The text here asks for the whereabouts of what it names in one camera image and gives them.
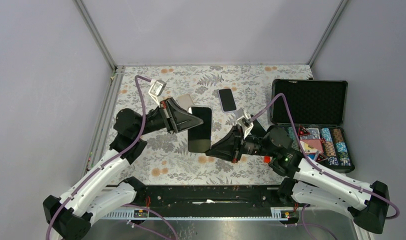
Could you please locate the purple cable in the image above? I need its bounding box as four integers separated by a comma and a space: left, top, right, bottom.
249, 93, 401, 240
44, 75, 181, 240

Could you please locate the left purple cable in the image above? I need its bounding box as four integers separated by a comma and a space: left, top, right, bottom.
44, 75, 181, 240

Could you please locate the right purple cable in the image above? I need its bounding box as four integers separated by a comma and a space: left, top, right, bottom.
249, 93, 401, 240

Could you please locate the black poker chip case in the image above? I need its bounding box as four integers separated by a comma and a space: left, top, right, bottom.
269, 79, 355, 173

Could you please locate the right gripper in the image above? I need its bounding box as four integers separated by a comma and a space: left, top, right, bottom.
206, 124, 276, 163

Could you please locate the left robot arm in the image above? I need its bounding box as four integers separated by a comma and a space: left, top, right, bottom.
43, 98, 204, 240

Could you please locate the red plastic piece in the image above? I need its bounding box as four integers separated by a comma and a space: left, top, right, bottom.
263, 156, 272, 164

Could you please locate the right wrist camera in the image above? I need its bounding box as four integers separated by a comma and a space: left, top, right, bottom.
234, 108, 254, 139

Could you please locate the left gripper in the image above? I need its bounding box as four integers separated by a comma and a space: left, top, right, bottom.
135, 97, 204, 137

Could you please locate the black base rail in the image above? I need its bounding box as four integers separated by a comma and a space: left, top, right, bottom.
115, 184, 312, 219

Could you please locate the floral tablecloth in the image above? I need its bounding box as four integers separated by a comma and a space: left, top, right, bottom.
111, 65, 313, 185

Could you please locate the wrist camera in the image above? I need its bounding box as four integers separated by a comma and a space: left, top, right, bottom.
148, 79, 167, 105
234, 108, 254, 139

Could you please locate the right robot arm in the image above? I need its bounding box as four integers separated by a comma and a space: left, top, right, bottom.
204, 124, 391, 234

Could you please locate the beige phone case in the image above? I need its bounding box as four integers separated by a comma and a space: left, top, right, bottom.
176, 93, 195, 110

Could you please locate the large black smartphone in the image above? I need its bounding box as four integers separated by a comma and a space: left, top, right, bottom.
187, 106, 213, 153

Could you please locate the phone in lavender case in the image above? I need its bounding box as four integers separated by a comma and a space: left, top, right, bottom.
218, 88, 237, 113

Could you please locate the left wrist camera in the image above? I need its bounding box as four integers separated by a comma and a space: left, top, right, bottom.
148, 79, 167, 105

